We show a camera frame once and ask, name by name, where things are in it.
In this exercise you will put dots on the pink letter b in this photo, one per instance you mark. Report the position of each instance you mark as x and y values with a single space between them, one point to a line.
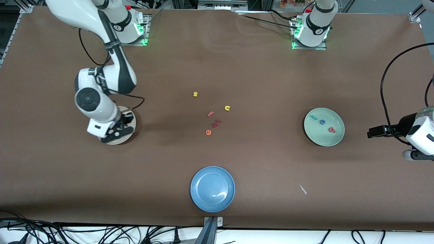
332 129

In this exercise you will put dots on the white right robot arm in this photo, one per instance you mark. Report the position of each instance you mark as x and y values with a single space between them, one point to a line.
101 112

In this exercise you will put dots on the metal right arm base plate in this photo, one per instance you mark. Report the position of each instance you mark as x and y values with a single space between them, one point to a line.
130 44

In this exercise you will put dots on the white paper scrap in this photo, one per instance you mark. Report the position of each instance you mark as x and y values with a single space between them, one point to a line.
302 189

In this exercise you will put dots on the orange small items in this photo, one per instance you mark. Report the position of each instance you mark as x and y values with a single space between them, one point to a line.
291 2

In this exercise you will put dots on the beige brown plate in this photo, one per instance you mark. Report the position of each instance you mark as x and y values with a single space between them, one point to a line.
122 141

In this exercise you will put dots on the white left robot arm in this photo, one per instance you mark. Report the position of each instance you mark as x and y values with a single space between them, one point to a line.
317 23

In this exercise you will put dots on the pale green plate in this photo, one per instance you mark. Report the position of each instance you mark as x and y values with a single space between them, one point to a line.
320 135

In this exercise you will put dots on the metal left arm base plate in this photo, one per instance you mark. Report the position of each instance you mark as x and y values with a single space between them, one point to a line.
308 48

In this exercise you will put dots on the short aluminium frame profile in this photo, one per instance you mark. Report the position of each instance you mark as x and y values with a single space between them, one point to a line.
415 17

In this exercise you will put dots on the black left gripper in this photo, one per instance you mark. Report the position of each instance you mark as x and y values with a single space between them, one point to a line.
403 126

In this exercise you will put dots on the long aluminium frame profile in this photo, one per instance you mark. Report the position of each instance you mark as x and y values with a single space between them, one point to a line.
26 9

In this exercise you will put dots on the blue plate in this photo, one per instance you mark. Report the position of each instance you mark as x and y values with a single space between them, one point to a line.
212 189

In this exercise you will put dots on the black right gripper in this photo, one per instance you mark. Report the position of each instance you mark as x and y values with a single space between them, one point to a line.
126 119

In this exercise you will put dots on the grey metal box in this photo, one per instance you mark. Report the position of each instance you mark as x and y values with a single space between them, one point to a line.
220 5

